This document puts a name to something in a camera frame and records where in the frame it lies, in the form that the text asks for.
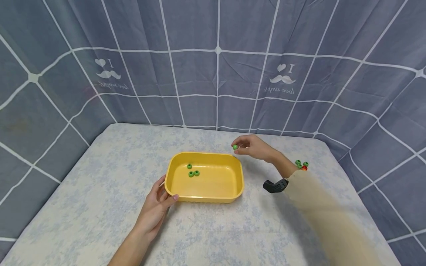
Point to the black wrist band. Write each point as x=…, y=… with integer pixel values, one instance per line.
x=275, y=186

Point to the person's left thumb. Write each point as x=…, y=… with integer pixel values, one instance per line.
x=170, y=201

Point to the person's right thumb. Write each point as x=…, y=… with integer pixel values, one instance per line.
x=245, y=150

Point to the person's right index finger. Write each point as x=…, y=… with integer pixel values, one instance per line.
x=241, y=137

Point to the person's right forearm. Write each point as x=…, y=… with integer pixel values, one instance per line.
x=319, y=210

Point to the person's left forearm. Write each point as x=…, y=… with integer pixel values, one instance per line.
x=131, y=251

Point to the yellow plastic tray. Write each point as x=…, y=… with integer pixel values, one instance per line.
x=216, y=184

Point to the person's left hand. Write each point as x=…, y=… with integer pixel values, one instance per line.
x=151, y=214

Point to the person's right hand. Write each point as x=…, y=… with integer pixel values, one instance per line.
x=258, y=147

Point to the person's left index finger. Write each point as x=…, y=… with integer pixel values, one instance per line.
x=159, y=183

